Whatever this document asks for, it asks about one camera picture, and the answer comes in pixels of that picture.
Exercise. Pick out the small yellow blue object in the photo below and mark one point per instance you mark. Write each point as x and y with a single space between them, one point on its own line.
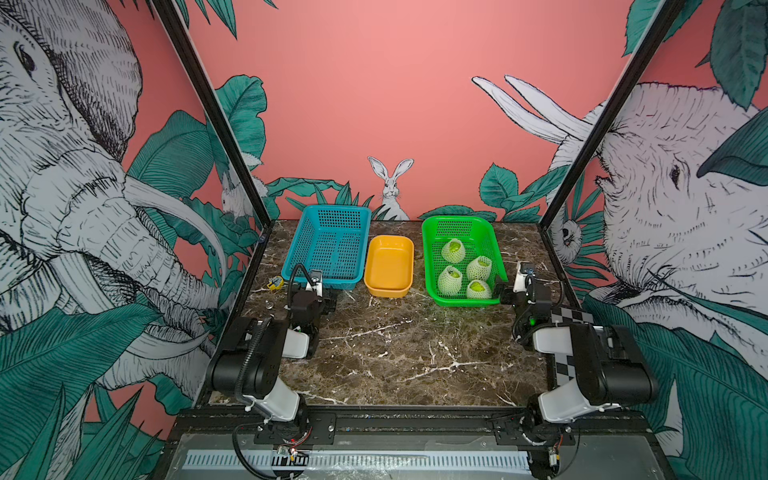
275 283

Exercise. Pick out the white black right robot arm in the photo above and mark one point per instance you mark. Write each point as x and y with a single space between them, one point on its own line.
605 367

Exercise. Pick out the black frame post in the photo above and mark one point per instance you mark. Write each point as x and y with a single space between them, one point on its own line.
660 23
171 20

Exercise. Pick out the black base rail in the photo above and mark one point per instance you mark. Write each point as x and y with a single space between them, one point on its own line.
326 425

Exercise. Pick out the teal plastic basket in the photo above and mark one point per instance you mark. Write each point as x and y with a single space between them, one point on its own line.
333 240

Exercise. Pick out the white foam net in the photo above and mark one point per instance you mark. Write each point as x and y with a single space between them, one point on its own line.
446 286
453 258
473 271

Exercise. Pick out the white foam net sleeve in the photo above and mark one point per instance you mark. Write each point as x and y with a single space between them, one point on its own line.
478 282

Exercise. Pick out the black left frame post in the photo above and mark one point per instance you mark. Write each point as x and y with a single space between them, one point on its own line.
171 20

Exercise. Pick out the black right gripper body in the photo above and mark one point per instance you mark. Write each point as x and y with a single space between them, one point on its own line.
509 296

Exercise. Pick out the yellow plastic tub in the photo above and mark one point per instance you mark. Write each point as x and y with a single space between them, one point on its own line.
389 266

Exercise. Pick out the bright green plastic basket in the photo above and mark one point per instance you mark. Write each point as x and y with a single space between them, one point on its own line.
479 239

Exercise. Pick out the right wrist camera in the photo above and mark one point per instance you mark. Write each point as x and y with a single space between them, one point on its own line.
524 277

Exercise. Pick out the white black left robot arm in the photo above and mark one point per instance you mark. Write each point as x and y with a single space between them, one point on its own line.
247 362

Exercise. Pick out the black white checkerboard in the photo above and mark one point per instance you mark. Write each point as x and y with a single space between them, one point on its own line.
562 361

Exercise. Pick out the black right frame post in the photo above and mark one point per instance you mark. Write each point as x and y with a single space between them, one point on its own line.
660 23

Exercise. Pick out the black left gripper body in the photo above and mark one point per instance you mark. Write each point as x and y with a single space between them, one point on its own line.
326 304

